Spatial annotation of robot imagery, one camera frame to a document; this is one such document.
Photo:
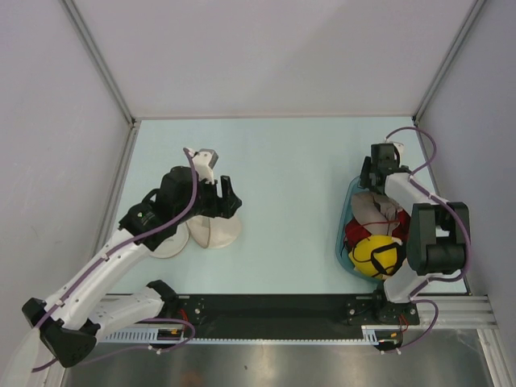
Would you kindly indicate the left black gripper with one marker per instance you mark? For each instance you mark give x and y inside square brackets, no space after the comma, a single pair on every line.
[227,205]

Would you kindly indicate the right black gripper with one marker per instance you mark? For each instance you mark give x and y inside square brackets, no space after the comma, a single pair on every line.
[366,175]

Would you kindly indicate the beige bra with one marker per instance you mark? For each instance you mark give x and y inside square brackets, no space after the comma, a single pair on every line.
[378,214]

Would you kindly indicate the white mesh laundry bag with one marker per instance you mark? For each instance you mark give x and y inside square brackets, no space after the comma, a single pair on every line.
[207,233]

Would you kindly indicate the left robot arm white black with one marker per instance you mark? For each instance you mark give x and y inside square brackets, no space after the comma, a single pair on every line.
[69,323]

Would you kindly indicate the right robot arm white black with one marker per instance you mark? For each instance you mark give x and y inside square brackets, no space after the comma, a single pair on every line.
[438,244]

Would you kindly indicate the red bra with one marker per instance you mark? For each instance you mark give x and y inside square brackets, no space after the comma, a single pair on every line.
[353,232]

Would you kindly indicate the yellow black bra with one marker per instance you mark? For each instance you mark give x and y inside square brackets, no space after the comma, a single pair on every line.
[378,256]

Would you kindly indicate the teal transparent plastic basin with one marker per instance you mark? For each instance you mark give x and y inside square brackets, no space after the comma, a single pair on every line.
[346,216]

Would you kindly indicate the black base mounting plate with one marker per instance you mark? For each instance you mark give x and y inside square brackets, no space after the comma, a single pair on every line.
[288,316]

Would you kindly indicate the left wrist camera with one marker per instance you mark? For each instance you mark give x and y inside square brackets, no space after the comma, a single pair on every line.
[204,162]

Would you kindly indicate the aluminium frame rail front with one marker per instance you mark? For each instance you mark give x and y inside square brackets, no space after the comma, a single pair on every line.
[455,312]

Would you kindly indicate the white slotted cable duct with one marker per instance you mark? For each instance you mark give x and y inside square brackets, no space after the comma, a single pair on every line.
[145,335]

